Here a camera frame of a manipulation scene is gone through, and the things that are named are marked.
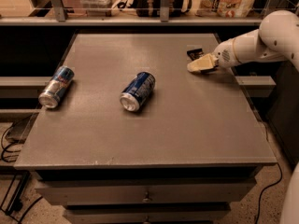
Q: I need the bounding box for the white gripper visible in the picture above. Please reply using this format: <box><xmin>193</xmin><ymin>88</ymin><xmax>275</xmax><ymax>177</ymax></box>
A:
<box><xmin>187</xmin><ymin>38</ymin><xmax>240</xmax><ymax>73</ymax></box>

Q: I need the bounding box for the black rxbar chocolate bar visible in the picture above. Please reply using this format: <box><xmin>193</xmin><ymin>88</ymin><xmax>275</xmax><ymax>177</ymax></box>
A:
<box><xmin>187</xmin><ymin>49</ymin><xmax>204</xmax><ymax>61</ymax></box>

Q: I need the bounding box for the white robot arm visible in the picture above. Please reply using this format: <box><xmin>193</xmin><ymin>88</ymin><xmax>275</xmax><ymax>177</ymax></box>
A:
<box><xmin>187</xmin><ymin>10</ymin><xmax>299</xmax><ymax>224</ymax></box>

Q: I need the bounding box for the colourful snack bag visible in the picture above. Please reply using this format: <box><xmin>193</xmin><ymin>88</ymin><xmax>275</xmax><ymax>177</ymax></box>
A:
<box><xmin>196</xmin><ymin>0</ymin><xmax>255</xmax><ymax>18</ymax></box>

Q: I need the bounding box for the blue pepsi can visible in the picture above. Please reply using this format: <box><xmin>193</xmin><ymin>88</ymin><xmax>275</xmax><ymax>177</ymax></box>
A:
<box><xmin>120</xmin><ymin>72</ymin><xmax>155</xmax><ymax>112</ymax></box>

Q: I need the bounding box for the black backpack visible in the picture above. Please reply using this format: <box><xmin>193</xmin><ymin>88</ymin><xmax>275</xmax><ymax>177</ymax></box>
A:
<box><xmin>132</xmin><ymin>0</ymin><xmax>192</xmax><ymax>17</ymax></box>

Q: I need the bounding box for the grey drawer cabinet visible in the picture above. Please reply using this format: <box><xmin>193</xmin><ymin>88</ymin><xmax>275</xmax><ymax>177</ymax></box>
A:
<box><xmin>13</xmin><ymin>32</ymin><xmax>278</xmax><ymax>224</ymax></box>

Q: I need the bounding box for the upper grey drawer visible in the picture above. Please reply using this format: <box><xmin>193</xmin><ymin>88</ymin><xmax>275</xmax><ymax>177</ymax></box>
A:
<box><xmin>36</xmin><ymin>178</ymin><xmax>256</xmax><ymax>205</ymax></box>

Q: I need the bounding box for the grey drawer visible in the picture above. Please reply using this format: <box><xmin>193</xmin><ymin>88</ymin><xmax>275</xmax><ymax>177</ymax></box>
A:
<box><xmin>36</xmin><ymin>178</ymin><xmax>256</xmax><ymax>205</ymax></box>
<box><xmin>64</xmin><ymin>203</ymin><xmax>230</xmax><ymax>224</ymax></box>

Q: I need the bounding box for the red bull can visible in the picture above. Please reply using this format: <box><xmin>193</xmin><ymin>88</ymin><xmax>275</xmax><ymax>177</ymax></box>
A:
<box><xmin>38</xmin><ymin>66</ymin><xmax>75</xmax><ymax>108</ymax></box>

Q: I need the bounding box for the lower grey drawer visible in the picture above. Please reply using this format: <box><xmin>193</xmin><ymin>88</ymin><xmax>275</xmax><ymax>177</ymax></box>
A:
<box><xmin>64</xmin><ymin>203</ymin><xmax>230</xmax><ymax>224</ymax></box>

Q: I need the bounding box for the black stand left floor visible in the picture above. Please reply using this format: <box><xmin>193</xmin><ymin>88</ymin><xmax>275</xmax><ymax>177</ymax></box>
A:
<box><xmin>0</xmin><ymin>171</ymin><xmax>30</xmax><ymax>216</ymax></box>

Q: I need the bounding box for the black cable right floor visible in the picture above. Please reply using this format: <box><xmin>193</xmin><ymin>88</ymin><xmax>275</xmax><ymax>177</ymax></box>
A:
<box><xmin>253</xmin><ymin>162</ymin><xmax>284</xmax><ymax>224</ymax></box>

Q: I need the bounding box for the grey metal shelf rail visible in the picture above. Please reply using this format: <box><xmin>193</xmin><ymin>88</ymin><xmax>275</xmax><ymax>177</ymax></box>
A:
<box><xmin>0</xmin><ymin>0</ymin><xmax>293</xmax><ymax>27</ymax></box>

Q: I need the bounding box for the black cables left floor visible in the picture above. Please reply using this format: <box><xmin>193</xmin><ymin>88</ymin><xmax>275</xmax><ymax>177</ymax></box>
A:
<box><xmin>0</xmin><ymin>115</ymin><xmax>32</xmax><ymax>163</ymax></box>

